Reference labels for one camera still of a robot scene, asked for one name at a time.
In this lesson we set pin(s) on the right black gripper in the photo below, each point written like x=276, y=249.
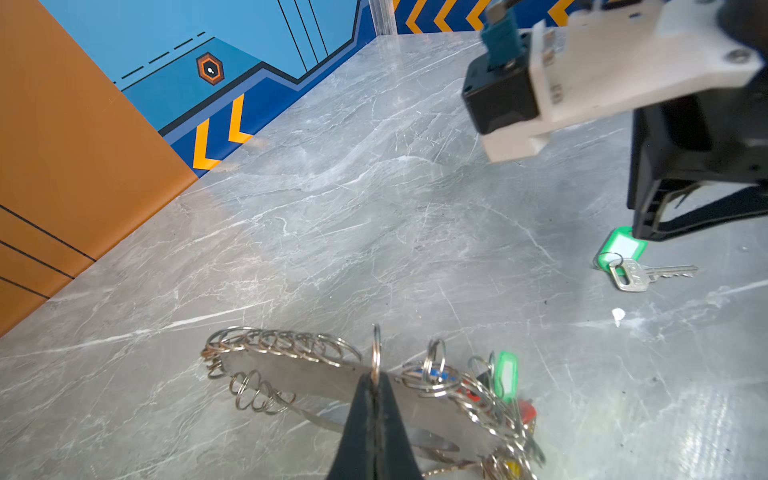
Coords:
x=679, y=145

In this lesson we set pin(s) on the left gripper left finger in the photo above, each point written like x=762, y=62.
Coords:
x=356, y=455

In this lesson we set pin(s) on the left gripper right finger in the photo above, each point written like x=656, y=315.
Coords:
x=393, y=455

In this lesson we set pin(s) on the bunch of coloured keys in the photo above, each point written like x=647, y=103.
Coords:
x=485, y=392

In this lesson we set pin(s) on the green key tag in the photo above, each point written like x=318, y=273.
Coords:
x=619, y=257

